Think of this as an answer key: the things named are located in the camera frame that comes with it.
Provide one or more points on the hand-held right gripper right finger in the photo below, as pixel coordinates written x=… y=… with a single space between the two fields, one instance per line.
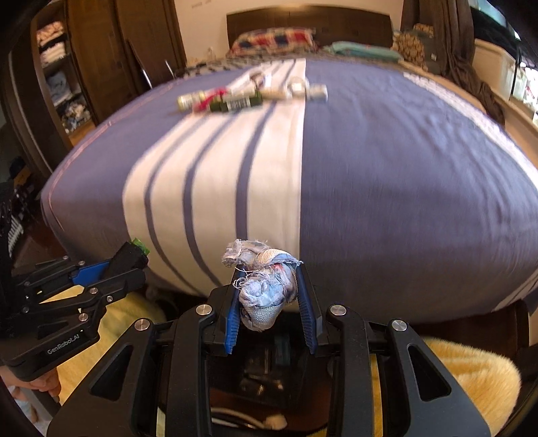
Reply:
x=307 y=319

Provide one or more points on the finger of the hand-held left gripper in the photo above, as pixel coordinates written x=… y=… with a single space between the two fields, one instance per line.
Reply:
x=120 y=285
x=90 y=272

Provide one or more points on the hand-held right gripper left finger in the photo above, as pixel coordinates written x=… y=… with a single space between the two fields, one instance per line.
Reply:
x=230 y=323

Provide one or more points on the blue cloth scrap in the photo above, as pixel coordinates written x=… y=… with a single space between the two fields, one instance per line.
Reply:
x=260 y=298

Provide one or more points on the green plastic scrap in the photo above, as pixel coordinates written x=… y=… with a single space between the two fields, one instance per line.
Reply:
x=141 y=247

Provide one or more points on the green bottle white label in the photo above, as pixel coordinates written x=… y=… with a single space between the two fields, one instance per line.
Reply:
x=235 y=103

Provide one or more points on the white tube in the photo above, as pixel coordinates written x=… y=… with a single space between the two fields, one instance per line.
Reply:
x=241 y=87

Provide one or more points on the white plastic bottle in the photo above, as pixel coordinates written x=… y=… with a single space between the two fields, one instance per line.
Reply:
x=294 y=86

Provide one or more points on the person's left hand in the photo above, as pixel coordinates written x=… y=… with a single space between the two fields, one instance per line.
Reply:
x=40 y=381

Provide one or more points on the blue white striped bedspread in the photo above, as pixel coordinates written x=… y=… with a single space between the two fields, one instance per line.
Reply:
x=378 y=168

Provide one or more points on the yellow fluffy rug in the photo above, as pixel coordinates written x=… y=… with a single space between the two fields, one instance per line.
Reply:
x=475 y=369

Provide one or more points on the dark wooden wardrobe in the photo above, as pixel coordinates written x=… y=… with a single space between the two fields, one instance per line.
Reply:
x=105 y=50

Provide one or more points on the stack of folded clothes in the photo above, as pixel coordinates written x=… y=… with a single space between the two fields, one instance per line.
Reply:
x=52 y=46

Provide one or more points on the black grey patterned blanket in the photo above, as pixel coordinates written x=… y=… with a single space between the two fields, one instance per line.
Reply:
x=218 y=65

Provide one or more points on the teal pillow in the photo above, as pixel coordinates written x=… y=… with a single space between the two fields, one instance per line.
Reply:
x=361 y=50

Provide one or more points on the plaid pillow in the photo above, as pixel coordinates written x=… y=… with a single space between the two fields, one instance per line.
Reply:
x=273 y=40

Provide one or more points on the brown patterned cushion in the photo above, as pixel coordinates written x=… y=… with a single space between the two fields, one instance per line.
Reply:
x=410 y=44

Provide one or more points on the dark wooden headboard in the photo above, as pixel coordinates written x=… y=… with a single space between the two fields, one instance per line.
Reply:
x=336 y=21

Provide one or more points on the brown curtain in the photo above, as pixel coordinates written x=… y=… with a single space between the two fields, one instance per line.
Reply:
x=458 y=42

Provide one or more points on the black metal rack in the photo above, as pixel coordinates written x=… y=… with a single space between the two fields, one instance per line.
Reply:
x=523 y=75

